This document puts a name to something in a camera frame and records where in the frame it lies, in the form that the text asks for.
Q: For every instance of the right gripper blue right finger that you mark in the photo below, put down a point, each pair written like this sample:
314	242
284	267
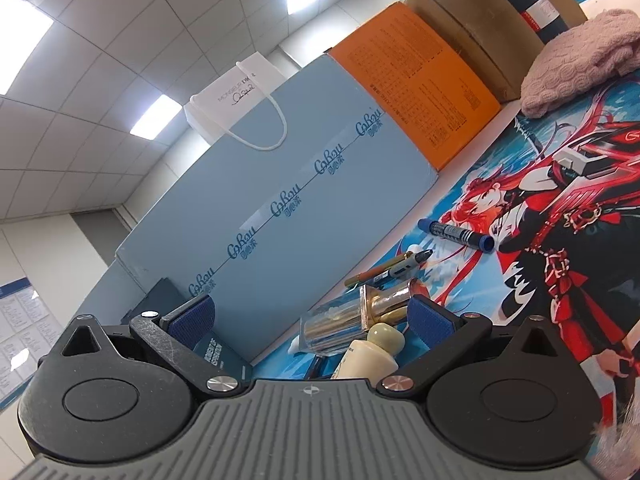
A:
449	338

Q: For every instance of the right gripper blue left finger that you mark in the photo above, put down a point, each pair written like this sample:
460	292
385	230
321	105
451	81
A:
168	341

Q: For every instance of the dark blue storage box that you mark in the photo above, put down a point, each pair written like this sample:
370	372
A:
162	298

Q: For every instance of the dark blue booklet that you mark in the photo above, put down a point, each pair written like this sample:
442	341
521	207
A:
215	351

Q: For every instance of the cream lotion bottle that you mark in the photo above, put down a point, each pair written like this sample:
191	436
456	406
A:
372	358

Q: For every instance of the gold brown pen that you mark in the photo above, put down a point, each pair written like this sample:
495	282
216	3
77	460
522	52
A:
394	269

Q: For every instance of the blue marker pen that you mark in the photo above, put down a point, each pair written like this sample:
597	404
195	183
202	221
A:
475	240

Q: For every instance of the clear gold perfume bottle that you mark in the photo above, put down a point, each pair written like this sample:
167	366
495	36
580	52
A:
331	327

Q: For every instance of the anime printed desk mat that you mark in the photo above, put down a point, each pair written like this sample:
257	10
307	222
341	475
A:
560	197

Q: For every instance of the right light blue carton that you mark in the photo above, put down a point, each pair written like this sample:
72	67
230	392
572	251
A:
276	212

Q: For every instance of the white paper shopping bag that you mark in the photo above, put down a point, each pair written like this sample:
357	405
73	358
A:
216	109

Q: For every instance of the orange carton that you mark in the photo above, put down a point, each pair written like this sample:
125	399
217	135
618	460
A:
418	79

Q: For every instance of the pink knitted cloth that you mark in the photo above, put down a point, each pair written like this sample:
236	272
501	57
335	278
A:
580	59

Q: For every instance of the brown cardboard box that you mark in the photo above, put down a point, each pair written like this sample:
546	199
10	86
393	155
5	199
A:
490	36

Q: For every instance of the wall notice board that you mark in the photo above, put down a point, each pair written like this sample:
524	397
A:
28	331

